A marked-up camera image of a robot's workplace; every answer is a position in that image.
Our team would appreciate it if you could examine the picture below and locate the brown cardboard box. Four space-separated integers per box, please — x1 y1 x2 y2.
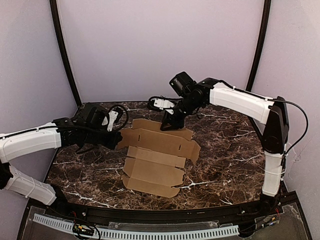
117 118 201 198

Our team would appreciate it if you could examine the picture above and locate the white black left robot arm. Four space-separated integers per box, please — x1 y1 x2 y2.
0 103 129 206

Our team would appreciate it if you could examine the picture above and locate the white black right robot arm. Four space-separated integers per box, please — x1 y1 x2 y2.
152 72 289 197

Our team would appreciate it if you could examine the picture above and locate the small green circuit board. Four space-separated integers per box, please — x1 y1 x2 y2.
72 224 95 236

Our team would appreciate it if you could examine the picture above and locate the right small circuit board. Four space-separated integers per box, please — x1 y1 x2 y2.
260 216 279 229

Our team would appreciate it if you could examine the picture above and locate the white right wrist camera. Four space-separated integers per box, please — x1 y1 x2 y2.
152 98 175 110

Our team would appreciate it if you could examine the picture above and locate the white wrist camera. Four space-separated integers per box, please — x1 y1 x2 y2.
107 110 118 132
152 98 175 110

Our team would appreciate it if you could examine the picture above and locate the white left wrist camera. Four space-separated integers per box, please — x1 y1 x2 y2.
107 110 118 132

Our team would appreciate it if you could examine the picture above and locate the white slotted cable duct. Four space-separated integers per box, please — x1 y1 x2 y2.
32 213 239 240

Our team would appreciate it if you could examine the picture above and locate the black front table rail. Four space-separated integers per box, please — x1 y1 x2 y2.
44 197 298 227

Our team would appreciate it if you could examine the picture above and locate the black right frame post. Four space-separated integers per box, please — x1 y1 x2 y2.
245 0 272 92

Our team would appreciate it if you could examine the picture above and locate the black frame post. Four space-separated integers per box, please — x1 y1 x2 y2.
245 0 272 92
49 0 82 108

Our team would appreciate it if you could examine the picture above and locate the black left frame post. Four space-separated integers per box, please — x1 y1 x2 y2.
49 0 82 108

